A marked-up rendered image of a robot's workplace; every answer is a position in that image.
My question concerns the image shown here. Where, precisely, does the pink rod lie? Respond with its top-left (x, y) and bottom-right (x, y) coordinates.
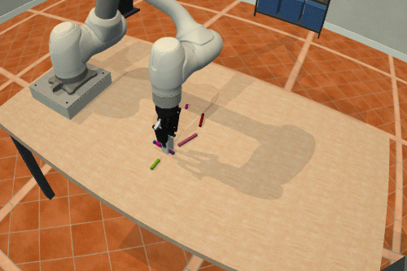
top-left (177, 133), bottom-right (198, 147)

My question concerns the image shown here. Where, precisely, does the lime green rod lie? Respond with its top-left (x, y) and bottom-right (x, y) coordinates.
top-left (150, 159), bottom-right (160, 170)

